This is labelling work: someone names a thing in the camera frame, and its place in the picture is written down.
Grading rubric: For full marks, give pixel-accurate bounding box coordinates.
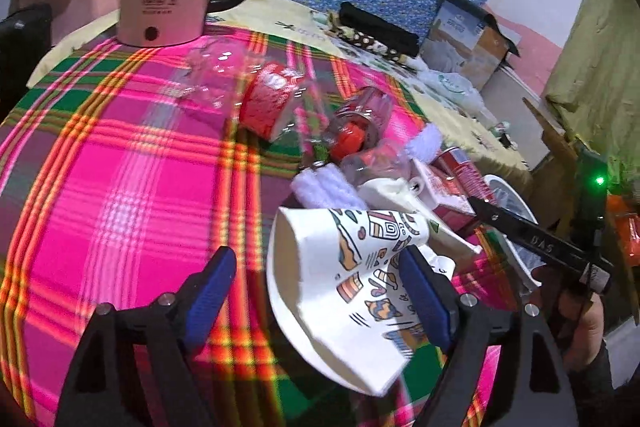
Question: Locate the pink paper box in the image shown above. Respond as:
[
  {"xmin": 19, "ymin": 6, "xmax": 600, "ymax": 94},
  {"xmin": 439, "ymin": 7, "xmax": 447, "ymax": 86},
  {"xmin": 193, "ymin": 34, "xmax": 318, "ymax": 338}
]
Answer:
[{"xmin": 412, "ymin": 157, "xmax": 476, "ymax": 220}]

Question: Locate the pink plaid tablecloth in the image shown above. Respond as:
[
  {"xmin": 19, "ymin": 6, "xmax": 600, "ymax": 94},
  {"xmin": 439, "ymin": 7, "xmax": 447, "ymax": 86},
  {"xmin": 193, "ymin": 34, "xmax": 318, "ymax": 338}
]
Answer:
[{"xmin": 0, "ymin": 24, "xmax": 506, "ymax": 427}]

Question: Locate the white foam net sleeve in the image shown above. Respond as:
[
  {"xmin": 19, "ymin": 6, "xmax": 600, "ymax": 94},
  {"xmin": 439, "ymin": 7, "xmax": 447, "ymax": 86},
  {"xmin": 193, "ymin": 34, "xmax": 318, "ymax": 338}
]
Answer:
[
  {"xmin": 294, "ymin": 163, "xmax": 362, "ymax": 209},
  {"xmin": 404, "ymin": 124, "xmax": 443, "ymax": 160}
]

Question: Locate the white cabinet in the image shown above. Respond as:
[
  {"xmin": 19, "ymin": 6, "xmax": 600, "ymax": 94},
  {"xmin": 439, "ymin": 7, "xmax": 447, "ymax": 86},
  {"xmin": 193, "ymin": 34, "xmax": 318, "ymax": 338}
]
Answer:
[{"xmin": 492, "ymin": 67, "xmax": 533, "ymax": 108}]

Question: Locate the wooden table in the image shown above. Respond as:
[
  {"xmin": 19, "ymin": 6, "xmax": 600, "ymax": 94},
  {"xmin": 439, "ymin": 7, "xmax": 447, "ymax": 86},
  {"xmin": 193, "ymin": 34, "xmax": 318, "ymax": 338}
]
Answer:
[{"xmin": 522, "ymin": 97, "xmax": 586, "ymax": 228}]

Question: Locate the person's right hand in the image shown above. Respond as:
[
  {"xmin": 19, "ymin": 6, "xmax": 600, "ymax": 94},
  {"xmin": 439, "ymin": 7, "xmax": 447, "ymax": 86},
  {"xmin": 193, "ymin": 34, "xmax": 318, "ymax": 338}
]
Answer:
[{"xmin": 555, "ymin": 289, "xmax": 608, "ymax": 363}]

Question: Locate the polka dot cloth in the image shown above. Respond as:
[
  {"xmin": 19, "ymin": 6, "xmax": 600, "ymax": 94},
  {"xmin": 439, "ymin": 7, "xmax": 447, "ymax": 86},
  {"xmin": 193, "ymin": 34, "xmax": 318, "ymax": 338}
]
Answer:
[{"xmin": 330, "ymin": 27, "xmax": 401, "ymax": 62}]

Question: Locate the white plastic bag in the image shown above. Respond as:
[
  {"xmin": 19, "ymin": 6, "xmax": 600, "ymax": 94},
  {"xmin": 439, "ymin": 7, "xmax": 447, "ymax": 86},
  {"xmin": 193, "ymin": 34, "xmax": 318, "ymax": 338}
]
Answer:
[{"xmin": 417, "ymin": 67, "xmax": 488, "ymax": 118}]

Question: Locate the clear plastic bottle red cap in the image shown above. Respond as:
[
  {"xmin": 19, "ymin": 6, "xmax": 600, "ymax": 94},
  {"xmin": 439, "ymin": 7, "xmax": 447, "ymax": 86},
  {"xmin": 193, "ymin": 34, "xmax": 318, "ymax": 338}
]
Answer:
[{"xmin": 327, "ymin": 86, "xmax": 401, "ymax": 162}]

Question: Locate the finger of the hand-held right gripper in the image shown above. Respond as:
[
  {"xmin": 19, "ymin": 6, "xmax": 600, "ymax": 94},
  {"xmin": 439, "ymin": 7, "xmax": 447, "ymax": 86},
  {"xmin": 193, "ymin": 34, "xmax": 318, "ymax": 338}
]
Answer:
[{"xmin": 467, "ymin": 196, "xmax": 531, "ymax": 240}]

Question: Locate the small black object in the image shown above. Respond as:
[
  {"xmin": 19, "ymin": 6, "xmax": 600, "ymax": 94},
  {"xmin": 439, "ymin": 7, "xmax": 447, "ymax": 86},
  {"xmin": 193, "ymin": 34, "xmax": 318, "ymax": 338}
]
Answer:
[{"xmin": 497, "ymin": 122, "xmax": 521, "ymax": 150}]

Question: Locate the yellow-green curtain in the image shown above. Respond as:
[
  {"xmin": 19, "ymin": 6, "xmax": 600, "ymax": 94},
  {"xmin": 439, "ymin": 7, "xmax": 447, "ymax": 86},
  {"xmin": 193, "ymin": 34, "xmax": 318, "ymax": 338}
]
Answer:
[{"xmin": 545, "ymin": 0, "xmax": 640, "ymax": 168}]

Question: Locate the black folded cloth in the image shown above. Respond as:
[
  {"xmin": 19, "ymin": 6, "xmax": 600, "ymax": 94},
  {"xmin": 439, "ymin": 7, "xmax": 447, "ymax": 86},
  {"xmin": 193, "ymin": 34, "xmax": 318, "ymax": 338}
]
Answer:
[{"xmin": 339, "ymin": 1, "xmax": 421, "ymax": 58}]

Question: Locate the pink soda can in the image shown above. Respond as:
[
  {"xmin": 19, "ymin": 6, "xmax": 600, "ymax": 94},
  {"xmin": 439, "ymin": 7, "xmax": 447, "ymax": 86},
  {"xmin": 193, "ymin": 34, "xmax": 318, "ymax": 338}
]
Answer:
[{"xmin": 434, "ymin": 146, "xmax": 496, "ymax": 202}]

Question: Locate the crumpled clear plastic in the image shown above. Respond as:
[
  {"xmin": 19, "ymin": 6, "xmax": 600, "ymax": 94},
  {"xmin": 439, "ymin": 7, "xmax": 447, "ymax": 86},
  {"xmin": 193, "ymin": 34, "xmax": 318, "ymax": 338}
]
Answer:
[{"xmin": 340, "ymin": 139, "xmax": 413, "ymax": 185}]

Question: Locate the white trash bin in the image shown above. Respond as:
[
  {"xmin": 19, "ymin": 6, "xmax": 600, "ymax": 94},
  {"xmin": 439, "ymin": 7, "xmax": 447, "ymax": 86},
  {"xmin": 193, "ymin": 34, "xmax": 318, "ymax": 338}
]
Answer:
[{"xmin": 482, "ymin": 174, "xmax": 543, "ymax": 298}]

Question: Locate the crushed clear plastic bottle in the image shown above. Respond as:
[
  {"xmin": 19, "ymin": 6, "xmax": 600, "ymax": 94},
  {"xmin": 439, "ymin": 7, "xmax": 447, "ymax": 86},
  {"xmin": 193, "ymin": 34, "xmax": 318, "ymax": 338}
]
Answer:
[{"xmin": 186, "ymin": 43, "xmax": 321, "ymax": 142}]

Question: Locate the white crumpled paper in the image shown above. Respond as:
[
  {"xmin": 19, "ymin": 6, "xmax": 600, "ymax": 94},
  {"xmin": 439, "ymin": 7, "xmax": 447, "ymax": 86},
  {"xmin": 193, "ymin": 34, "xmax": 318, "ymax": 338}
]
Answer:
[{"xmin": 357, "ymin": 177, "xmax": 483, "ymax": 260}]

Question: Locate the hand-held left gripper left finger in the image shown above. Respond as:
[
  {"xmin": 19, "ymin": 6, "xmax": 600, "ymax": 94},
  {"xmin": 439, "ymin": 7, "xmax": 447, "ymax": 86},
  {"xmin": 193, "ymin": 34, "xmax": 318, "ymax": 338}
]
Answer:
[{"xmin": 55, "ymin": 246, "xmax": 238, "ymax": 427}]

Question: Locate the cardboard box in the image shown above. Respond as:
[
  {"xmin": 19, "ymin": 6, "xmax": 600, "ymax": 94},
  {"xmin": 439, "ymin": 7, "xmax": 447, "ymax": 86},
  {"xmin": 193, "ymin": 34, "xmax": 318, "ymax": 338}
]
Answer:
[{"xmin": 419, "ymin": 0, "xmax": 523, "ymax": 90}]

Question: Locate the printed white paper cup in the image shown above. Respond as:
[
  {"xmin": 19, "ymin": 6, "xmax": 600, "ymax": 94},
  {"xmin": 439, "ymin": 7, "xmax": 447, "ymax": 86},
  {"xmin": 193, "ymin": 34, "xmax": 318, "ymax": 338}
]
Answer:
[{"xmin": 265, "ymin": 206, "xmax": 483, "ymax": 395}]

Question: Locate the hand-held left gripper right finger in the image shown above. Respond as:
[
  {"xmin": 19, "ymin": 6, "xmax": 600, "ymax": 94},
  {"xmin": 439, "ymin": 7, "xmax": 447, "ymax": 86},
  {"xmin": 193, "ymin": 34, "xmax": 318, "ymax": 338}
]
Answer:
[{"xmin": 397, "ymin": 244, "xmax": 583, "ymax": 427}]

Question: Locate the orange packet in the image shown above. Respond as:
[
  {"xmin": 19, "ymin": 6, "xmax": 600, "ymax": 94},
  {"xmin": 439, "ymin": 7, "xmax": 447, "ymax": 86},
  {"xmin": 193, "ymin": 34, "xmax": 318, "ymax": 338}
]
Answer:
[{"xmin": 605, "ymin": 194, "xmax": 640, "ymax": 268}]

